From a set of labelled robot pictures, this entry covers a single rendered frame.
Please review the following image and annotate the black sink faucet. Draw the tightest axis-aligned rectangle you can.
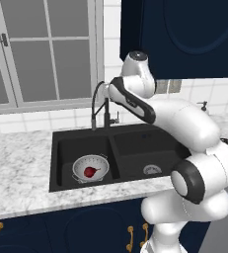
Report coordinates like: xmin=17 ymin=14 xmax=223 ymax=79
xmin=91 ymin=80 xmax=120 ymax=131

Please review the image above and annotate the black double sink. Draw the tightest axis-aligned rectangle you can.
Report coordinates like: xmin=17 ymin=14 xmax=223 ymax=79
xmin=48 ymin=123 xmax=192 ymax=193

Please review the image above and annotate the white colander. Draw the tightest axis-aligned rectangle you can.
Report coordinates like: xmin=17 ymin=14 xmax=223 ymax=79
xmin=71 ymin=153 xmax=111 ymax=185

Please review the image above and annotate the round sink drain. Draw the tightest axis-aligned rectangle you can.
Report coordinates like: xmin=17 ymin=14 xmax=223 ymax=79
xmin=142 ymin=164 xmax=163 ymax=176

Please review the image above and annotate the white framed window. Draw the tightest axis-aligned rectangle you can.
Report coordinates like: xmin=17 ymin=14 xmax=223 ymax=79
xmin=0 ymin=0 xmax=106 ymax=116

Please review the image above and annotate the navy cupboard door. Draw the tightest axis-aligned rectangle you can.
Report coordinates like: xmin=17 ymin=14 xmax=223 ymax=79
xmin=42 ymin=199 xmax=139 ymax=253
xmin=135 ymin=197 xmax=212 ymax=253
xmin=0 ymin=212 xmax=49 ymax=253

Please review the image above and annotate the dark window latch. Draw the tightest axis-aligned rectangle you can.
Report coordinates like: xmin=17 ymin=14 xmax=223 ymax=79
xmin=0 ymin=33 xmax=10 ymax=47

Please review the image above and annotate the navy wall cupboard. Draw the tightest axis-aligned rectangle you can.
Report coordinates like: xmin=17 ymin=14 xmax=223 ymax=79
xmin=119 ymin=0 xmax=228 ymax=80

